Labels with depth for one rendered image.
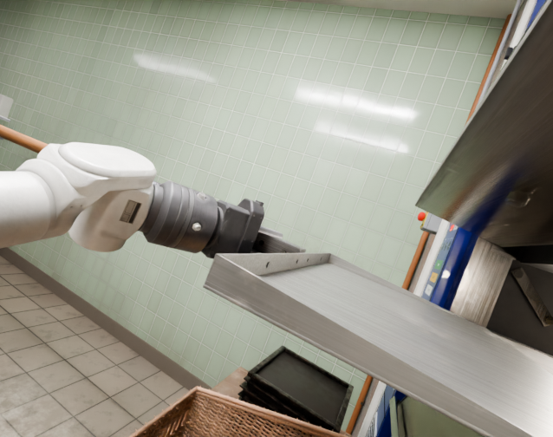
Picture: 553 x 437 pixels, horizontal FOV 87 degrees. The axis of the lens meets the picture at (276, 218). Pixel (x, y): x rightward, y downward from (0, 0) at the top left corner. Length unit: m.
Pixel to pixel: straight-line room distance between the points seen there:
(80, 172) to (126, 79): 2.59
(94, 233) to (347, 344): 0.31
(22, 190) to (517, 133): 0.41
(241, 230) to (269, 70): 1.79
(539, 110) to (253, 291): 0.24
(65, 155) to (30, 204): 0.06
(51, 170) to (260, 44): 2.06
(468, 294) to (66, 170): 0.77
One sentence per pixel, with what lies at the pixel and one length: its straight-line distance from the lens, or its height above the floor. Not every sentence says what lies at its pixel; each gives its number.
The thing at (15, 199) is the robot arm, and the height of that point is 1.19.
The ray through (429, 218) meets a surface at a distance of 1.35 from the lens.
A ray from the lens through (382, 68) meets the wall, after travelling 1.99.
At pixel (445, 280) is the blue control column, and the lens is 0.87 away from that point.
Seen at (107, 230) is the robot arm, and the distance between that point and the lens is 0.40.
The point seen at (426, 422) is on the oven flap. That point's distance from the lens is 0.70.
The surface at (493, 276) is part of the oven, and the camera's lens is 0.82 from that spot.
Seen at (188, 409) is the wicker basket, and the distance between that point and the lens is 0.98.
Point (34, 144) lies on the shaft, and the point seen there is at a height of 1.20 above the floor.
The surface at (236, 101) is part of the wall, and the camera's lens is 2.17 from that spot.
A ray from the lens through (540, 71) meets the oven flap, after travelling 0.25.
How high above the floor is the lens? 1.25
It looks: 1 degrees down
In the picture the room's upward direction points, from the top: 21 degrees clockwise
